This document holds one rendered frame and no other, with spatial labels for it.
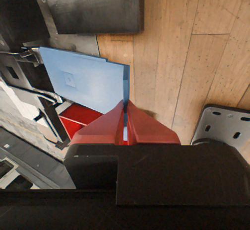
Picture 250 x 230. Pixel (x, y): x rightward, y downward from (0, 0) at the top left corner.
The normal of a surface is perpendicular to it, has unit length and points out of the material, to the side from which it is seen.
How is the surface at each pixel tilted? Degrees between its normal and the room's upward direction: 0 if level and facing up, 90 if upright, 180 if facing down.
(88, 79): 5
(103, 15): 0
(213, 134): 0
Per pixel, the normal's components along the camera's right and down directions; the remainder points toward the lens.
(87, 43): -0.44, 0.56
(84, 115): -0.07, -0.80
